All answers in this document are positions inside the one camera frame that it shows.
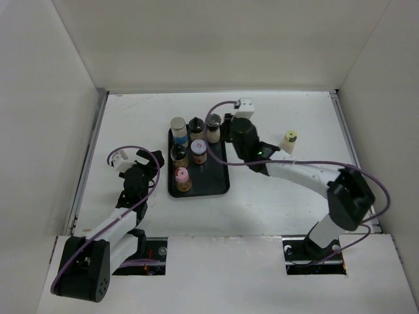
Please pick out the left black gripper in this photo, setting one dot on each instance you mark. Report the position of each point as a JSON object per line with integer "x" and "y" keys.
{"x": 151, "y": 171}

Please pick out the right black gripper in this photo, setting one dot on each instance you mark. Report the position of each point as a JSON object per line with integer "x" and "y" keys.
{"x": 226, "y": 127}

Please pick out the black flip cap spice bottle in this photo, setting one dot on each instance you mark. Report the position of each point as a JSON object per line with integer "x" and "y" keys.
{"x": 213, "y": 123}

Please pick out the black round cap spice bottle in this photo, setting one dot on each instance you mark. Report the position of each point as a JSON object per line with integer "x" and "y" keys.
{"x": 179, "y": 156}

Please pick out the black knob cap spice bottle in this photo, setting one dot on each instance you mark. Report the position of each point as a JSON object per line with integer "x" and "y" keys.
{"x": 196, "y": 129}

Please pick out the red label clear lid jar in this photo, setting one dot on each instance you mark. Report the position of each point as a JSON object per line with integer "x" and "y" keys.
{"x": 199, "y": 151}

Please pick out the pink cap spice bottle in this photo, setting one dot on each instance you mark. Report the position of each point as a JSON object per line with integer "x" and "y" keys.
{"x": 182, "y": 179}

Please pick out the silver lid blue label jar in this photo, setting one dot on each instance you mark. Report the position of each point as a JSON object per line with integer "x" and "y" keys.
{"x": 179, "y": 131}

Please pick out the yellow cap spice bottle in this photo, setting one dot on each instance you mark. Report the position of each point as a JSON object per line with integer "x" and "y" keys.
{"x": 288, "y": 142}

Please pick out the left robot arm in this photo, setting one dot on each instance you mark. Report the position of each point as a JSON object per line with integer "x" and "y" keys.
{"x": 88, "y": 261}

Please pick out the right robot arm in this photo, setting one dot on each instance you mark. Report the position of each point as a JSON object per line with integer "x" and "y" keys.
{"x": 348, "y": 195}

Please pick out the black rectangular plastic tray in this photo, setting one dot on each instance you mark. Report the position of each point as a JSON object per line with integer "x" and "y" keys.
{"x": 208, "y": 179}

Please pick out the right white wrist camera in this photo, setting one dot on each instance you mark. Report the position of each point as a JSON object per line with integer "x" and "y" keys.
{"x": 243, "y": 108}

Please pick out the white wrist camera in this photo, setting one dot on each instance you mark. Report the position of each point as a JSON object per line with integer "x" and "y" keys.
{"x": 243, "y": 108}
{"x": 120, "y": 161}

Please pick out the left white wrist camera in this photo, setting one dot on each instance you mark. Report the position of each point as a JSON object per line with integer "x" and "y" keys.
{"x": 120, "y": 161}

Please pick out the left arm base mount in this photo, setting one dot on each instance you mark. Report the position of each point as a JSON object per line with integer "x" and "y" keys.
{"x": 149, "y": 259}

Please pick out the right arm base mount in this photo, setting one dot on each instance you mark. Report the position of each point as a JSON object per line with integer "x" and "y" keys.
{"x": 302, "y": 257}

